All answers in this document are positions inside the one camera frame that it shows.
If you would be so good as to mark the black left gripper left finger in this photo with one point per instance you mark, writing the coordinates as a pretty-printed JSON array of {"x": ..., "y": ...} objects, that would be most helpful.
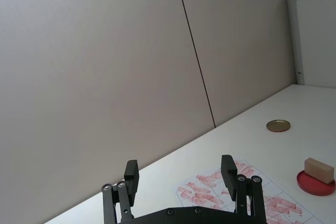
[{"x": 130, "y": 174}]

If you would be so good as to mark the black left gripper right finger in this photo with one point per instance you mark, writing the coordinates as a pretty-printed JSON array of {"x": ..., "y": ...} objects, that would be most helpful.
[{"x": 228, "y": 174}]

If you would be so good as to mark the white paper with red marks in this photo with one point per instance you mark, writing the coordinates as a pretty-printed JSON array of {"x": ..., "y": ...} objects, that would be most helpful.
[{"x": 204, "y": 192}]

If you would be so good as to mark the round gold metal lid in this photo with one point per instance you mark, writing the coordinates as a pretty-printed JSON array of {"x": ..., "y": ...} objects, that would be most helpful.
[{"x": 278, "y": 126}]

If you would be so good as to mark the round red plastic lid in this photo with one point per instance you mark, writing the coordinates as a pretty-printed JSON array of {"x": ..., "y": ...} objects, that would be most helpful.
[{"x": 311, "y": 187}]

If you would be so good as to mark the tan wooden block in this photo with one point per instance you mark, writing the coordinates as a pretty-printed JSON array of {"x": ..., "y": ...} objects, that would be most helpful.
[{"x": 318, "y": 170}]

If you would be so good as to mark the white board frame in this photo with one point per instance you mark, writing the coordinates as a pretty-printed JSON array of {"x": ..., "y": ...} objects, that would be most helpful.
[{"x": 293, "y": 37}]

